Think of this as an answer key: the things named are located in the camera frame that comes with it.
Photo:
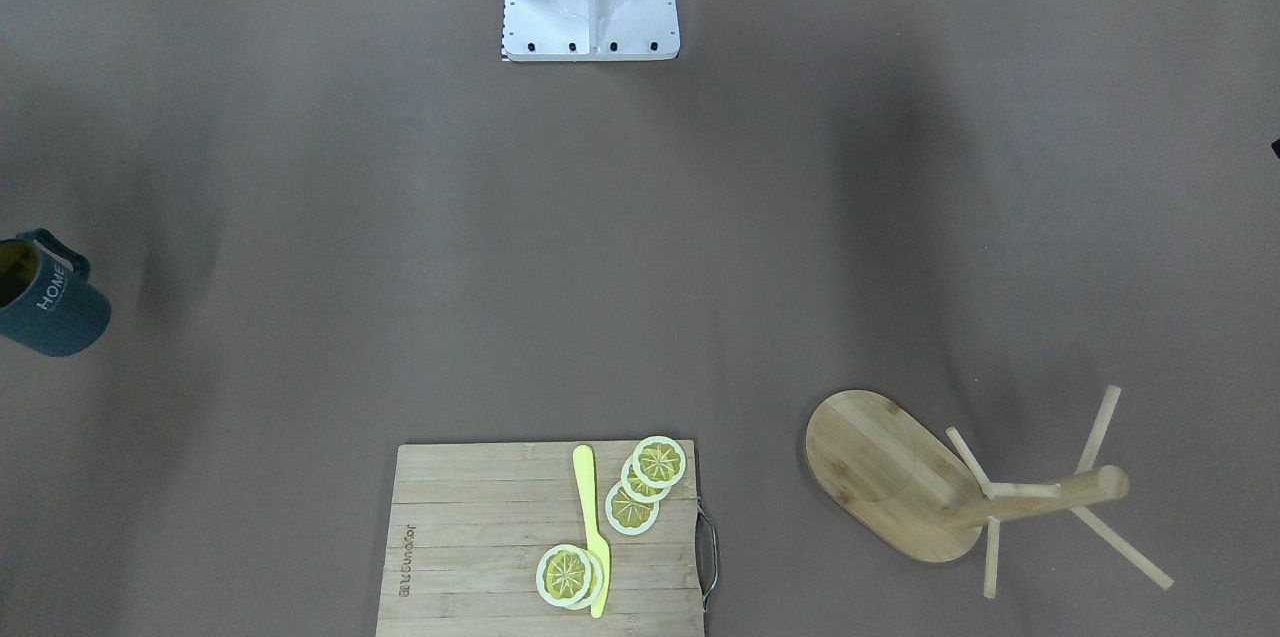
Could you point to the bamboo cutting board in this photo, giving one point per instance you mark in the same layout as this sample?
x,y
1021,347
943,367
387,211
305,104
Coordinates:
x,y
468,525

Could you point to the dark teal mug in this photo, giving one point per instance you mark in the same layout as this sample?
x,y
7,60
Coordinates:
x,y
47,300

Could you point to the yellow plastic knife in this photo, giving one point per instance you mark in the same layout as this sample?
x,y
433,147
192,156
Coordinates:
x,y
584,472

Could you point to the lemon slice near handle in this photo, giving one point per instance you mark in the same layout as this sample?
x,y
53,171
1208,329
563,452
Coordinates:
x,y
660,460

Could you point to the wooden cup storage rack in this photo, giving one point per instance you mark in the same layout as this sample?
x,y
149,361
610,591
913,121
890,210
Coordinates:
x,y
930,499

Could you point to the middle lemon slice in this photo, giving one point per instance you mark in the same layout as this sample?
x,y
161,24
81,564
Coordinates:
x,y
636,489

